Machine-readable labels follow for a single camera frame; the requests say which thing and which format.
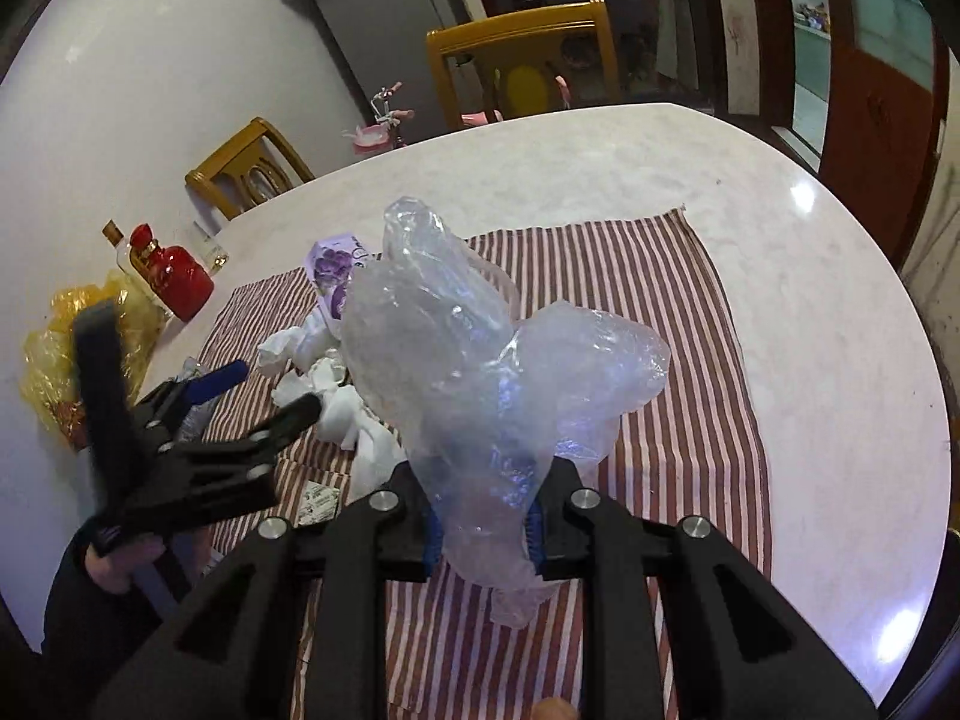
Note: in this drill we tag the yellow rounded object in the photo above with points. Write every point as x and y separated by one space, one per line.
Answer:
525 90

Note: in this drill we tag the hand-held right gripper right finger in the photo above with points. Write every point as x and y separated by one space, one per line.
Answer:
559 540

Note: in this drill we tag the pink children's bicycle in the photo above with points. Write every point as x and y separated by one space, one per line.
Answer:
367 139

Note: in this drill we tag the white tissue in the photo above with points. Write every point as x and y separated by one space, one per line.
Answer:
360 427

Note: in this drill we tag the red ceramic bottle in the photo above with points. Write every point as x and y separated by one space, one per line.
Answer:
180 277

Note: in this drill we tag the person's left forearm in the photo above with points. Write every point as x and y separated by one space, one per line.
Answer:
82 615

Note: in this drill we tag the dark sliding glass door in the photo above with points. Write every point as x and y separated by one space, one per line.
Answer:
675 0

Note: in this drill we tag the person's right hand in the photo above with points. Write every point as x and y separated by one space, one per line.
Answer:
555 711

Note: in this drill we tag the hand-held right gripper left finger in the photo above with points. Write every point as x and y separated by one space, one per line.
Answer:
405 532

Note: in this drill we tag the red striped cloth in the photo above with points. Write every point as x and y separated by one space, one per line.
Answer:
660 390

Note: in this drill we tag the clear plastic bag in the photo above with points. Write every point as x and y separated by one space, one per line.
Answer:
465 360
300 337

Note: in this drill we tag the wooden chair with flat back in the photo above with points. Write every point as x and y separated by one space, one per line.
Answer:
517 30

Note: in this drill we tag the person's left hand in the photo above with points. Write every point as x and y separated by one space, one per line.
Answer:
112 570

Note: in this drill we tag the purple drink carton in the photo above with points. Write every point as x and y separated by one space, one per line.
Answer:
334 262

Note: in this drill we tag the yellow plastic bag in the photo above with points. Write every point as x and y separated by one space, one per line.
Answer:
52 352

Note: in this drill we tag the grey refrigerator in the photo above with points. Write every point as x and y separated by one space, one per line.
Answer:
375 30

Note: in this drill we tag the brown wooden glass door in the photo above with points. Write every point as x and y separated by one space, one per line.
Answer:
870 112

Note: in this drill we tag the wooden chair with oval back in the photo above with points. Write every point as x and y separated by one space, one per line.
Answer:
225 154

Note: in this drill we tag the clear glass liquor bottle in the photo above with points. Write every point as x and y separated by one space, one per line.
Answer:
118 247

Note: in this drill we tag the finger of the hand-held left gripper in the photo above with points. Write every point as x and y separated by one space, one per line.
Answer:
214 382
289 420

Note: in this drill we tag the clear drinking glass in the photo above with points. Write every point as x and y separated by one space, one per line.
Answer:
212 255

